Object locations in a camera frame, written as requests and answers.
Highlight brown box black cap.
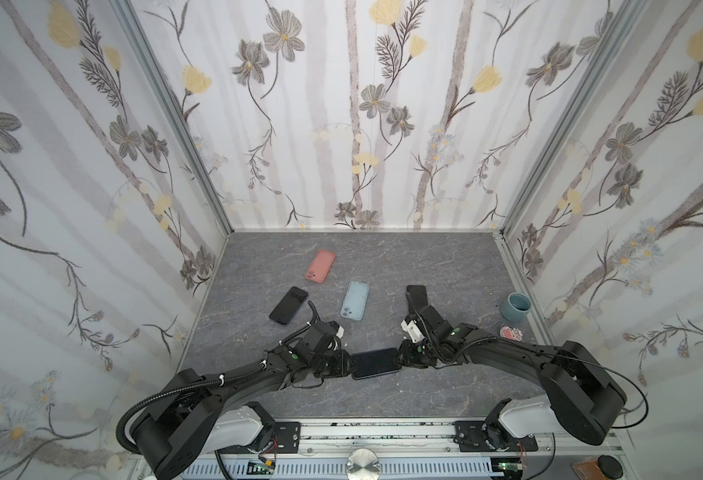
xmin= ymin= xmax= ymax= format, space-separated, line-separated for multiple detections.
xmin=571 ymin=455 xmax=625 ymax=480

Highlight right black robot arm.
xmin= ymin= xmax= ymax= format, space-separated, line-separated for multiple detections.
xmin=397 ymin=305 xmax=627 ymax=450

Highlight round silver knob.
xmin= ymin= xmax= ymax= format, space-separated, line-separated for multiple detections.
xmin=346 ymin=448 xmax=381 ymax=480

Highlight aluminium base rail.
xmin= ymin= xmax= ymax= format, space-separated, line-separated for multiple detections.
xmin=177 ymin=418 xmax=637 ymax=479

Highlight purple-edged black phone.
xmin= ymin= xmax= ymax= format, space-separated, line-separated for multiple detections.
xmin=405 ymin=285 xmax=429 ymax=311

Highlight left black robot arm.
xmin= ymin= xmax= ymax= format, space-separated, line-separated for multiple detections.
xmin=116 ymin=304 xmax=352 ymax=479

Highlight white ventilated cable duct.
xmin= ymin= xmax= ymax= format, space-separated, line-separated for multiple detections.
xmin=180 ymin=458 xmax=503 ymax=480

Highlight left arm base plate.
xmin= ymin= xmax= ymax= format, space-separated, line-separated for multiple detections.
xmin=225 ymin=422 xmax=302 ymax=455

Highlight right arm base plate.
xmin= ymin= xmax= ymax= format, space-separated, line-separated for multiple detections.
xmin=453 ymin=420 xmax=539 ymax=453

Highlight light blue phone case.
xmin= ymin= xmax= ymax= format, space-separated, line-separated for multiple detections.
xmin=341 ymin=281 xmax=369 ymax=321

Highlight black phone case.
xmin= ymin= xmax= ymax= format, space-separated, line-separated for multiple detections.
xmin=351 ymin=348 xmax=401 ymax=380

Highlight black phone far left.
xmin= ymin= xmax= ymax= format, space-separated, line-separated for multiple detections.
xmin=269 ymin=286 xmax=309 ymax=326

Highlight teal ceramic cup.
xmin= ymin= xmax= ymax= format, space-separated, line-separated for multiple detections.
xmin=499 ymin=292 xmax=533 ymax=324

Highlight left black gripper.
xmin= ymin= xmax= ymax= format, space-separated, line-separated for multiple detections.
xmin=308 ymin=350 xmax=361 ymax=378

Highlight pink phone case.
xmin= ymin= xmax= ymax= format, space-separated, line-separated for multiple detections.
xmin=305 ymin=249 xmax=337 ymax=283

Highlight small pink white object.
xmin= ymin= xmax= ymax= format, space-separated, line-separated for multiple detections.
xmin=499 ymin=326 xmax=523 ymax=341

